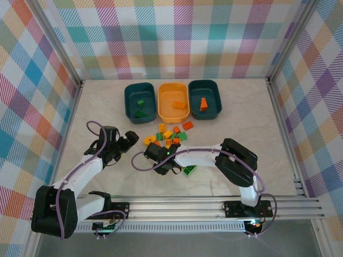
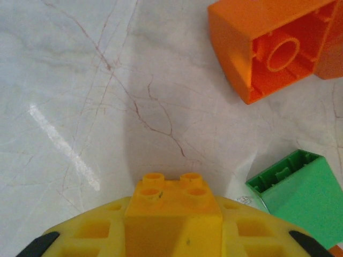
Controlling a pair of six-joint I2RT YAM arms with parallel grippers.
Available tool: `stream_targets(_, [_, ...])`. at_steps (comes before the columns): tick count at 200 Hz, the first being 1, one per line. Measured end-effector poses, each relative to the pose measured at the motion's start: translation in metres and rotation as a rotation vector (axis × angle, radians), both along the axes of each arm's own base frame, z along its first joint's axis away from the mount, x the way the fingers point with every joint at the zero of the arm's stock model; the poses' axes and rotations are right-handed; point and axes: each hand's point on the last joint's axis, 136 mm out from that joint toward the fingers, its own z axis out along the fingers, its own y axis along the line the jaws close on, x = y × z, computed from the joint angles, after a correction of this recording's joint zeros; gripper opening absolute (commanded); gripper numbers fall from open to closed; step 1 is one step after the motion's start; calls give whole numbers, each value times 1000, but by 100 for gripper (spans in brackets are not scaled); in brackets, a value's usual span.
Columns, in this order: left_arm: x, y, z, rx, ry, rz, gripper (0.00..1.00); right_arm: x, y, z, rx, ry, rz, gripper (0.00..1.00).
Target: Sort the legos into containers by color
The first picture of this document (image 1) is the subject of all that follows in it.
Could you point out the orange six-stud lego brick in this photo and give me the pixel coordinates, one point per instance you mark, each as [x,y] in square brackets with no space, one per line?
[188,125]

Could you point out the plaid fabric panel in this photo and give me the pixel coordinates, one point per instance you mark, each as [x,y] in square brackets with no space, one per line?
[321,107]
[174,34]
[21,93]

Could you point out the yellow round-holed lego piece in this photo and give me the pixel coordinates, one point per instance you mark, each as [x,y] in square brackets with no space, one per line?
[148,140]

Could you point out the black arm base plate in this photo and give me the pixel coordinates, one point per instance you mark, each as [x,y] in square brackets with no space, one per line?
[233,208]
[120,210]

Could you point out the small electronics board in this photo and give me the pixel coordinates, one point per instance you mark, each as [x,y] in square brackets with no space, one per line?
[254,224]
[105,228]

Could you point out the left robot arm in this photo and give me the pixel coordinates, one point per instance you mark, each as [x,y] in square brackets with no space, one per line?
[80,171]

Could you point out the aluminium frame post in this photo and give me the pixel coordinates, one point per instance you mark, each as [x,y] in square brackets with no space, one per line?
[292,40]
[57,45]

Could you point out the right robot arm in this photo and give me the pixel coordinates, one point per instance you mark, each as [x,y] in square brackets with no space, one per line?
[203,158]

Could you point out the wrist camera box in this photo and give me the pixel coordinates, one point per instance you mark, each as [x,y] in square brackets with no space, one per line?
[108,132]
[154,151]

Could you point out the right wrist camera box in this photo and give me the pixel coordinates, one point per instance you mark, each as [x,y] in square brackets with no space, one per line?
[154,151]

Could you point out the yellow plastic container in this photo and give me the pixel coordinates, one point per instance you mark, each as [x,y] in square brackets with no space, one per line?
[168,93]

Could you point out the orange curved lego brick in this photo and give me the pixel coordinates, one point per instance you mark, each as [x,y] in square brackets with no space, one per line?
[177,129]

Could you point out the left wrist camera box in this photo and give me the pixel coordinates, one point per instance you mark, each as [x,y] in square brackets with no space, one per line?
[108,132]

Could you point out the long yellow lego brick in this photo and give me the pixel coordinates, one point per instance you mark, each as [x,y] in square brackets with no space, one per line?
[179,105]

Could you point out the teal plastic container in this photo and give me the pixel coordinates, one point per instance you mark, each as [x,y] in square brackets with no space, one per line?
[134,93]
[211,88]

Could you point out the aluminium mounting rail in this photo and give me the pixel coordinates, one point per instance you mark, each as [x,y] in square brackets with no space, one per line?
[174,210]

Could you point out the orange sloped lego piece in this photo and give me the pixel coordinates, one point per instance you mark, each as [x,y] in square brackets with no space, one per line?
[203,105]

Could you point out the aluminium frame rail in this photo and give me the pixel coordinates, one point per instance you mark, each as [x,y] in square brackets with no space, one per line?
[281,123]
[73,109]

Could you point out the long green lego brick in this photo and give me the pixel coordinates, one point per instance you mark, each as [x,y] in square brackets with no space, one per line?
[140,114]
[189,170]

